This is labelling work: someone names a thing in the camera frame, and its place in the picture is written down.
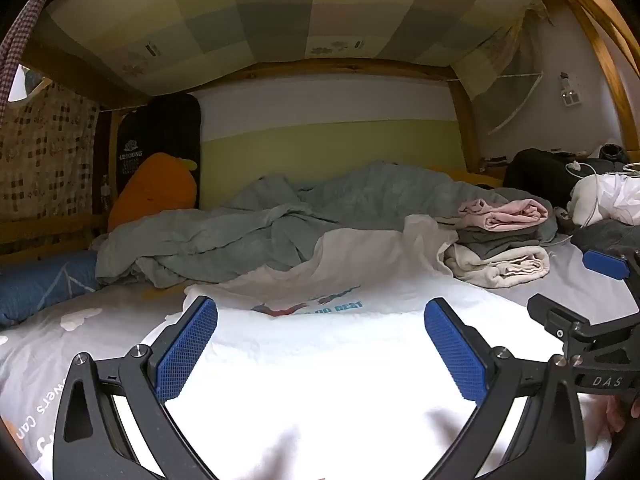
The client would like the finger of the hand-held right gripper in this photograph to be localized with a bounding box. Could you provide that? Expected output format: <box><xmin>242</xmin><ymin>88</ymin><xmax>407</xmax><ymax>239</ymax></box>
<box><xmin>527</xmin><ymin>294</ymin><xmax>601</xmax><ymax>346</ymax></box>
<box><xmin>582</xmin><ymin>249</ymin><xmax>640</xmax><ymax>291</ymax></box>

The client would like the black clothing pile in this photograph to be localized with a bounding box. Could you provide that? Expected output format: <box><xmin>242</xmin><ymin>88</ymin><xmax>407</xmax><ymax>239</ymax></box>
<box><xmin>502</xmin><ymin>144</ymin><xmax>640</xmax><ymax>206</ymax></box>

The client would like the cream folded garment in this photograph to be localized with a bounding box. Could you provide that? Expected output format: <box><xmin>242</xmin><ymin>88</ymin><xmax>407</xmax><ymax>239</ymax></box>
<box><xmin>444</xmin><ymin>244</ymin><xmax>551</xmax><ymax>289</ymax></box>

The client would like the red checked curtain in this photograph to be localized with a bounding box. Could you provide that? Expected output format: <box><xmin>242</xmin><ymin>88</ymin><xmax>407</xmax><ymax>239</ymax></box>
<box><xmin>0</xmin><ymin>0</ymin><xmax>76</xmax><ymax>106</ymax></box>

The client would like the person's right hand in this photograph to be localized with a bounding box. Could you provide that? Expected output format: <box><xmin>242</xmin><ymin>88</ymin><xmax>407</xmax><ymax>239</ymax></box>
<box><xmin>602</xmin><ymin>394</ymin><xmax>640</xmax><ymax>433</ymax></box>

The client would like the white printed t-shirt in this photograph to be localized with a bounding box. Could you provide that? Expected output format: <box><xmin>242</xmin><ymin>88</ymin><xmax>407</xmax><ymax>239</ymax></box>
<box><xmin>145</xmin><ymin>215</ymin><xmax>616</xmax><ymax>480</ymax></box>

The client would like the grey folded garment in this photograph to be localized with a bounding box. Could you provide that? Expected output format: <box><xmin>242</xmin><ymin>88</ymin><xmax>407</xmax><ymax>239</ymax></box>
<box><xmin>457</xmin><ymin>227</ymin><xmax>546</xmax><ymax>261</ymax></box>

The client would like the white mesh net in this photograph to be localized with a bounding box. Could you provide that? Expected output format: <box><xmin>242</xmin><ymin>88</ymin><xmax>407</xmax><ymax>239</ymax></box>
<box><xmin>487</xmin><ymin>72</ymin><xmax>546</xmax><ymax>136</ymax></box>

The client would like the grey-green blanket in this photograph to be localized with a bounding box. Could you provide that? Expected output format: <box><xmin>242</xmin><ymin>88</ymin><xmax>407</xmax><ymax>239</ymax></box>
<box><xmin>95</xmin><ymin>160</ymin><xmax>558</xmax><ymax>288</ymax></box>

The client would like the pastel patchwork canopy sheet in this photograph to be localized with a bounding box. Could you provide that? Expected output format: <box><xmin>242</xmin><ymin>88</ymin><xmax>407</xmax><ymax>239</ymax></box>
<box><xmin>30</xmin><ymin>0</ymin><xmax>551</xmax><ymax>101</ymax></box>

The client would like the black printed pillow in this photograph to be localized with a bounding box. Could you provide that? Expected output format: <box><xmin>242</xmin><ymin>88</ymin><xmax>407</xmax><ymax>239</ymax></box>
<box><xmin>116</xmin><ymin>92</ymin><xmax>202</xmax><ymax>211</ymax></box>

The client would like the brown patterned hanging cloth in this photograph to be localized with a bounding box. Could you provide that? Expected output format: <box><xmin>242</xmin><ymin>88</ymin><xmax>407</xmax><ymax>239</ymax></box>
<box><xmin>0</xmin><ymin>82</ymin><xmax>101</xmax><ymax>221</ymax></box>

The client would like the white earphone cable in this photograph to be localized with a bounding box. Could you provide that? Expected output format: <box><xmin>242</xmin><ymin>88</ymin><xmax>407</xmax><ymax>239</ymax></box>
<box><xmin>565</xmin><ymin>160</ymin><xmax>640</xmax><ymax>226</ymax></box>

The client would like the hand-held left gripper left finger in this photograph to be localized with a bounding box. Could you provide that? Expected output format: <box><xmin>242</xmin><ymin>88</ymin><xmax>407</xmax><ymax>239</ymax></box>
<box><xmin>52</xmin><ymin>296</ymin><xmax>221</xmax><ymax>480</ymax></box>

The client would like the dark grey garment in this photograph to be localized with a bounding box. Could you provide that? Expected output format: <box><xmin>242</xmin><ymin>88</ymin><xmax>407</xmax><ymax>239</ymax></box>
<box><xmin>570</xmin><ymin>219</ymin><xmax>640</xmax><ymax>261</ymax></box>

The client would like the white wall socket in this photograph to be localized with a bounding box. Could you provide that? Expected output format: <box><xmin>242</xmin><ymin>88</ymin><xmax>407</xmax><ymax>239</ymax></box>
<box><xmin>559</xmin><ymin>72</ymin><xmax>583</xmax><ymax>108</ymax></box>

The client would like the pink folded garment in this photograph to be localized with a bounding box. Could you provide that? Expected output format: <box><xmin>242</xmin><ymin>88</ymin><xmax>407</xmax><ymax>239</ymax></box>
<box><xmin>459</xmin><ymin>198</ymin><xmax>550</xmax><ymax>233</ymax></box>

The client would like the orange carrot plush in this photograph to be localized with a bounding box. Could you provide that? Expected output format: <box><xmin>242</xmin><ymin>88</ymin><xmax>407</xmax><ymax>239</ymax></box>
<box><xmin>107</xmin><ymin>152</ymin><xmax>198</xmax><ymax>233</ymax></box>

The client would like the blue bolster pillow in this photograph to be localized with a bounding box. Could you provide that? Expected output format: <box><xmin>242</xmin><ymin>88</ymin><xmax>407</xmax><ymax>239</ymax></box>
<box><xmin>0</xmin><ymin>250</ymin><xmax>103</xmax><ymax>328</ymax></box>

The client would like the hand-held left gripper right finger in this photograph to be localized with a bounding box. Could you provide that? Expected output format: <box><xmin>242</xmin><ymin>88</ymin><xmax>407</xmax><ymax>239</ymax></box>
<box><xmin>424</xmin><ymin>297</ymin><xmax>586</xmax><ymax>480</ymax></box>

